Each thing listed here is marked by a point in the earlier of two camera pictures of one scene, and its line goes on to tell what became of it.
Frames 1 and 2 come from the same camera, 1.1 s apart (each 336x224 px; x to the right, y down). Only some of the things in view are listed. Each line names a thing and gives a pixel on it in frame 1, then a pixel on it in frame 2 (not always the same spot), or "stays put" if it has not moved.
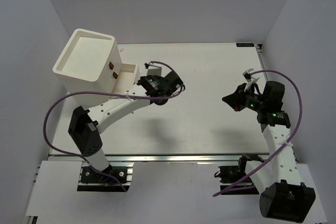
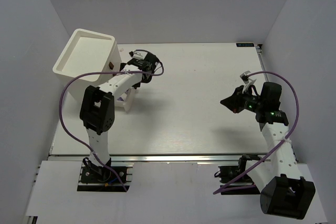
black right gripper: x=241 y=98 stays put
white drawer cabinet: x=90 y=62 stays put
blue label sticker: x=245 y=44 stays put
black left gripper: x=146 y=82 -> x=135 y=62
